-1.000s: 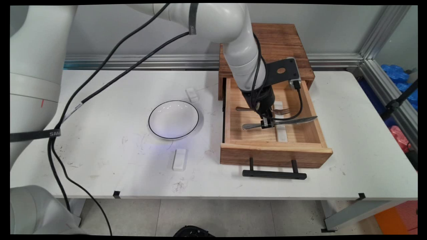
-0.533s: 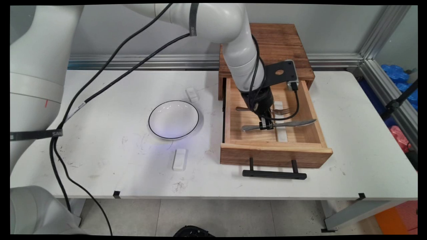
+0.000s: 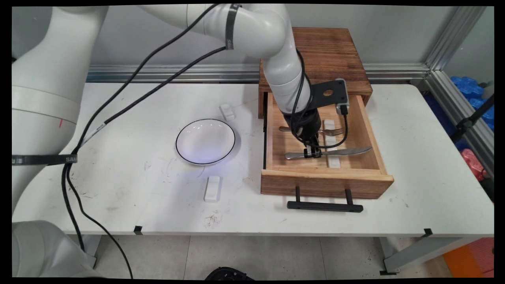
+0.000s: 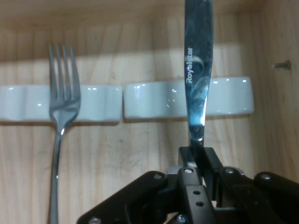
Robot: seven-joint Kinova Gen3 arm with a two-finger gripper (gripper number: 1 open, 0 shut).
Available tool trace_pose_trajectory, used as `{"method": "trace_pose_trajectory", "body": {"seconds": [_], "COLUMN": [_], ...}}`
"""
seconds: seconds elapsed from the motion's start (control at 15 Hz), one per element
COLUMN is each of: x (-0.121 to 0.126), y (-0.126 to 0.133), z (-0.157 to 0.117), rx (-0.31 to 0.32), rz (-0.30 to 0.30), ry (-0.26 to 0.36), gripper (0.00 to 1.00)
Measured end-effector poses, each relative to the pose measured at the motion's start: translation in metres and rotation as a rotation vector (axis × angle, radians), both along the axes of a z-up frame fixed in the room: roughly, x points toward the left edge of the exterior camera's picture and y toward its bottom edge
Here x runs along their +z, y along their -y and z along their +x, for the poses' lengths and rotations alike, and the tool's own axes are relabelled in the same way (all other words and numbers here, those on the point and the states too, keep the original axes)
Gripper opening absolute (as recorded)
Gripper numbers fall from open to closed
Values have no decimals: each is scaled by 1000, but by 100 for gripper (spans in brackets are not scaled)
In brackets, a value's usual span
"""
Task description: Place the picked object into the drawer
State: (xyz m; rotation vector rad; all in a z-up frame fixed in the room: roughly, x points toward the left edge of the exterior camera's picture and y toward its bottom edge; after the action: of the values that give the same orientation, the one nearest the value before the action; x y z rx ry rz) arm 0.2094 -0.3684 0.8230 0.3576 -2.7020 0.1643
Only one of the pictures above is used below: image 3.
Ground black drawer handle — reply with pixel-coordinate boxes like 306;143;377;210
287;186;364;213

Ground black stand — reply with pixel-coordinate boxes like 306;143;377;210
450;93;494;143

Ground grey table leg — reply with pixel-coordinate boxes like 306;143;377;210
77;235;101;269
380;237;480;276

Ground side aluminium frame rail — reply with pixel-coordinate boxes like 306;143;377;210
410;70;494;178

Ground upright aluminium frame post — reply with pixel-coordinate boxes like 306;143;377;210
425;6;488;71

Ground white plate with black rim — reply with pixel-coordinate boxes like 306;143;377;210
176;118;236;165

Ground silver table knife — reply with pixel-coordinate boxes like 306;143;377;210
285;146;373;160

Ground red plastic bag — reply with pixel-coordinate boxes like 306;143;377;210
461;149;488;182

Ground black object on floor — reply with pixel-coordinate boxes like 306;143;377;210
205;267;255;280

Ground dark wooden drawer cabinet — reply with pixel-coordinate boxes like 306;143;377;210
258;27;373;120

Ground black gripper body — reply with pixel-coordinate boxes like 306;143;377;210
282;108;322;150

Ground orange box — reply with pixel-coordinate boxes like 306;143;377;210
442;237;494;278

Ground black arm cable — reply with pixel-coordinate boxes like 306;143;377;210
61;47;228;253

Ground silver fork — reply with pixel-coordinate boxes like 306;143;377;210
279;126;348;137

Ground black cable strap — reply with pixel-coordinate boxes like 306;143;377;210
12;155;78;166
225;4;242;50

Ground blue plastic bags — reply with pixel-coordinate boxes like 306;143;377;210
450;76;494;133

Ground light wooden drawer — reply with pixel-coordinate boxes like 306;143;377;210
260;92;394;200

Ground wrist camera with black bracket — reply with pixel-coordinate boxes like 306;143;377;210
310;78;350;116

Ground horizontal aluminium frame rail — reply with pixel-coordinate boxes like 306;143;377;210
87;64;430;84

